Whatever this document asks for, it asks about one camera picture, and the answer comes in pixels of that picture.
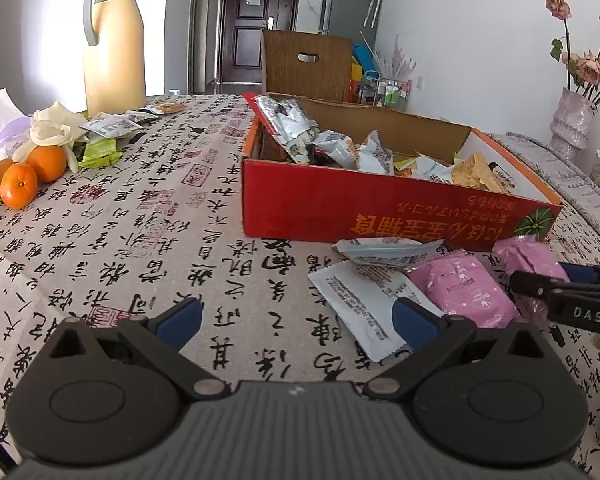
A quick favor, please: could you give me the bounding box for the white pumpkin oat crisp pack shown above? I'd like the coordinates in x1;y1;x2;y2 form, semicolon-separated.
451;152;506;194

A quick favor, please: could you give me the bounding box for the white snack pack back side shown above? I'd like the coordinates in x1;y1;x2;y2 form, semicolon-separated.
309;261;443;363

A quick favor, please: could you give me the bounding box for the red grey snack bag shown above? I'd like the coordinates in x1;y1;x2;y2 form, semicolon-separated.
256;94;320;165

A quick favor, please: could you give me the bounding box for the pink snack pack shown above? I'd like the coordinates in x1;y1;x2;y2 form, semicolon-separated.
407;250;518;328
493;235;570;327

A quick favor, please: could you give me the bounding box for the pink textured flower vase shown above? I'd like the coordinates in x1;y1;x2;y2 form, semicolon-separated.
550;88;597;162

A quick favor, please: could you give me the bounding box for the grey flat snack pack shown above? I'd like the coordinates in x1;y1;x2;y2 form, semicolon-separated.
332;237;443;269

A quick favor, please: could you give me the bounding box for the dried pink roses bouquet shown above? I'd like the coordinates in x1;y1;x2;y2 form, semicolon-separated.
544;0;600;106

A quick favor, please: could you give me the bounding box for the orange mandarin front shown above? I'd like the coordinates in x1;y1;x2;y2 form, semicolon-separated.
1;162;38;209

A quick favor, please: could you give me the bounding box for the orange mandarin back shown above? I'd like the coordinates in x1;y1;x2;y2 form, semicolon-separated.
27;146;68;183

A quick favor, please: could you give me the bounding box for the small green snack pack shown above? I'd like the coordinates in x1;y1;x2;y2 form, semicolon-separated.
78;138;122;169

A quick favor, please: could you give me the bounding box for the white cloth flower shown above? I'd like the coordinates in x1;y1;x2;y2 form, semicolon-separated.
12;101;87;174

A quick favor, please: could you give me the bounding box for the red cardboard snack box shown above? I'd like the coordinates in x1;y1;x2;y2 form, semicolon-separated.
242;96;562;252

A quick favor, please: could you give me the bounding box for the yellow thermos jug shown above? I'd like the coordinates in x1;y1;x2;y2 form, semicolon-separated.
82;0;146;117

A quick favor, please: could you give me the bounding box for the wooden chair back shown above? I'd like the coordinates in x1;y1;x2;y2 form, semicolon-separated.
261;29;352;102

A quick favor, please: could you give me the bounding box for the grey refrigerator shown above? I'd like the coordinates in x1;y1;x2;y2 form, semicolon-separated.
318;0;381;47

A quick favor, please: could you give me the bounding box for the dark brown entrance door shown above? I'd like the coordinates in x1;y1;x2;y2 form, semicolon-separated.
219;0;299;93

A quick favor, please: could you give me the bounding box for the wire rack with bottles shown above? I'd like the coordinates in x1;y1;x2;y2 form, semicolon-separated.
358;76;412;113

